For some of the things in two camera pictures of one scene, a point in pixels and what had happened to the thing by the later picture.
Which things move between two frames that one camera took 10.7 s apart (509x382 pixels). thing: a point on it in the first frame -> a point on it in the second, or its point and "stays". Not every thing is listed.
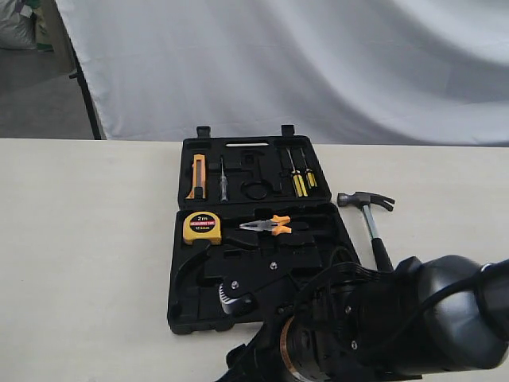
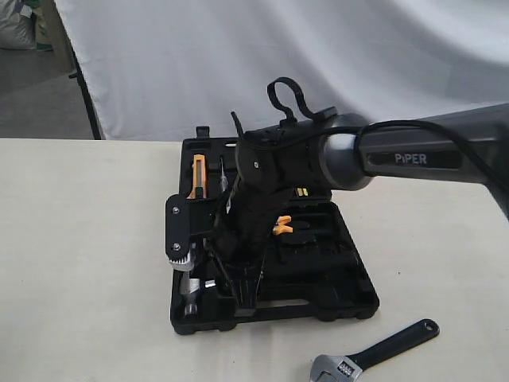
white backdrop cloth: x=351 y=72 stays
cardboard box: x=51 y=28 stays
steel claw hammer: x=363 y=200 -> x=188 y=285
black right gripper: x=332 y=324 -> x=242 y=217
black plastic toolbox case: x=254 y=218 stays
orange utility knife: x=199 y=177 stays
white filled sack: x=17 y=25 stays
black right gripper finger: x=187 y=267 -> x=242 y=285
